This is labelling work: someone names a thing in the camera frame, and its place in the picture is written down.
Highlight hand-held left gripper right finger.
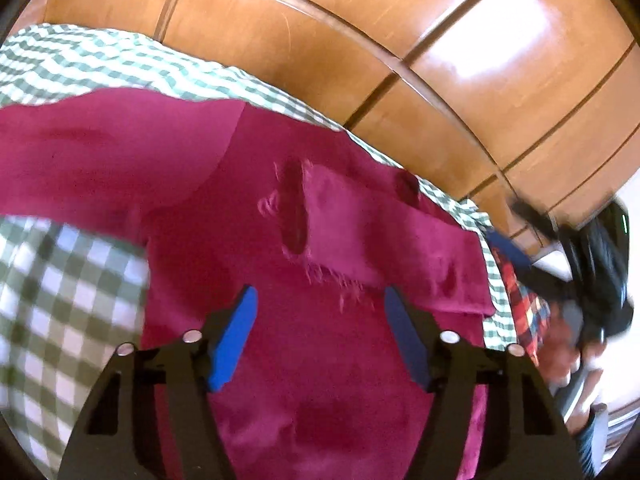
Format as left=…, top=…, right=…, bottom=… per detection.
left=384, top=287, right=586, bottom=480

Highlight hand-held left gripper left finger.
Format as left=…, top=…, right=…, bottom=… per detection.
left=57, top=285, right=259, bottom=480

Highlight green checked bedsheet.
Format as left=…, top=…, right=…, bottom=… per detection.
left=0, top=22, right=521, bottom=480

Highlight red plaid cloth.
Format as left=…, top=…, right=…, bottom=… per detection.
left=497, top=245, right=553, bottom=367

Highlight person's right forearm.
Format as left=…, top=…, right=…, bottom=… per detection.
left=567, top=402, right=612, bottom=478

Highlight crimson ripped pants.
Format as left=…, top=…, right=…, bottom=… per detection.
left=0, top=87, right=496, bottom=480

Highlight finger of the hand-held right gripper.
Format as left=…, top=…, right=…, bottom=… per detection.
left=486, top=230, right=577, bottom=307
left=507, top=197, right=563, bottom=243

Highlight person's right hand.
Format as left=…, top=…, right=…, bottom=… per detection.
left=540, top=310, right=591, bottom=396

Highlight wooden wardrobe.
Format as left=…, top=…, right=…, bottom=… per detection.
left=42, top=0, right=640, bottom=263

